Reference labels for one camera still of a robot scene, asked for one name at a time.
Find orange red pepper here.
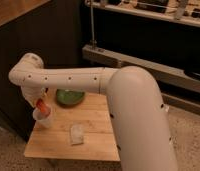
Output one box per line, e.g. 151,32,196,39
36,99,50,114

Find dark wooden cabinet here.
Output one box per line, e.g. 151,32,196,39
0,0,81,140

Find wooden board table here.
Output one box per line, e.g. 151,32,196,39
24,90,119,161

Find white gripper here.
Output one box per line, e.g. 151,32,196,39
21,87,46,107

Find clear glass cup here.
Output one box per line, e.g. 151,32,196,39
70,124,84,145

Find metal shelf rack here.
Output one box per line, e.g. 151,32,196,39
81,3,200,115

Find green bowl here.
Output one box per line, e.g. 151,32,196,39
56,89,85,105

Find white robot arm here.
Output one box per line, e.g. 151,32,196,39
8,53,178,171

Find white ceramic cup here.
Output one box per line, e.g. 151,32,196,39
32,108,53,128

